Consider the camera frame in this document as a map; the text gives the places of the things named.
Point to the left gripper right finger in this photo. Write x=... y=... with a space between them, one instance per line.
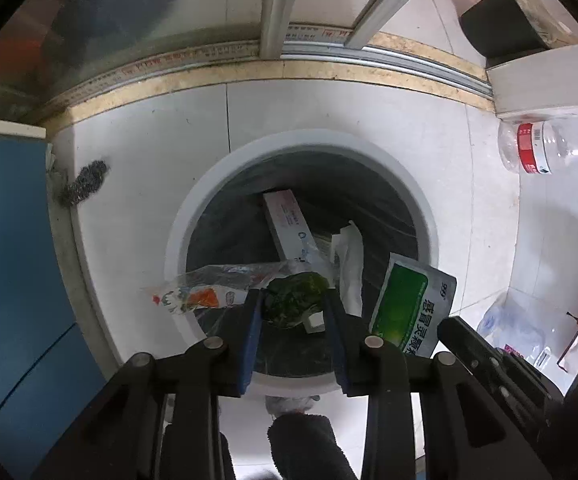
x=346 y=335

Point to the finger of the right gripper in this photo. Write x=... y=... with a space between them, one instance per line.
x=465 y=343

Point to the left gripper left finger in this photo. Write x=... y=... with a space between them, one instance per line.
x=241 y=331

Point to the green white medicine sachet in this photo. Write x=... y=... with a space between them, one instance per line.
x=414 y=299

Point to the clear colourful snack wrapper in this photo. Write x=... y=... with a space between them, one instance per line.
x=217 y=286

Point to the green wrapper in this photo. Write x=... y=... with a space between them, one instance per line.
x=289 y=301

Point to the white tissue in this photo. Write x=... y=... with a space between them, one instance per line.
x=347 y=257

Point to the white Doctor toothpaste box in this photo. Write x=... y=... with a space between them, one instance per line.
x=289 y=228

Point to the white round trash bin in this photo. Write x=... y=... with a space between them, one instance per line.
x=305 y=200

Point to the clear plastic bag on floor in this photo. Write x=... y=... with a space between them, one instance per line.
x=519 y=324

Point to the clear plastic water bottle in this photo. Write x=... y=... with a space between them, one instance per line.
x=541 y=147

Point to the black scrub brush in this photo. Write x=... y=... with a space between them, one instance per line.
x=88 y=182

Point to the black flower pot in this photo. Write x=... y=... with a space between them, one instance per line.
x=504 y=30

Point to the sliding glass door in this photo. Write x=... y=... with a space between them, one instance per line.
x=56 y=54

